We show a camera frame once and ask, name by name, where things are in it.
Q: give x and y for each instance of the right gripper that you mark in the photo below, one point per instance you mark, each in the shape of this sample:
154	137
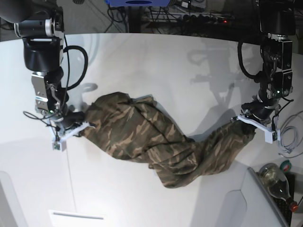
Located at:
70	119

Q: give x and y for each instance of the black power strip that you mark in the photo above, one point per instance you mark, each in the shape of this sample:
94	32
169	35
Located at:
199	19

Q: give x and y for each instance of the clear plastic bottle red cap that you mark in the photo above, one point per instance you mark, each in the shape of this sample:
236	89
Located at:
276	183

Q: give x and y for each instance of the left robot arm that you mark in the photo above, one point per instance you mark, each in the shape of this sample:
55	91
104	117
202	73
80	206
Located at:
276	23

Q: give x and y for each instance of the camouflage t-shirt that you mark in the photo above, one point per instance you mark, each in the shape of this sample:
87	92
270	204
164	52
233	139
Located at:
136	130

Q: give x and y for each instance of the green tape roll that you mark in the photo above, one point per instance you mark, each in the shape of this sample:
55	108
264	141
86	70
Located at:
286	166

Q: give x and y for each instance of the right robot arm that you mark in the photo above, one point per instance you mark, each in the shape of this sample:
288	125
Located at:
40	25

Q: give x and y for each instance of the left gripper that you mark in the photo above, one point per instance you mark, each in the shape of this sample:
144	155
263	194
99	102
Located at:
260	111

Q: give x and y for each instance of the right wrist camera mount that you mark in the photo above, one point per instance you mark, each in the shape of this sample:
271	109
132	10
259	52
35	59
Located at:
60	136

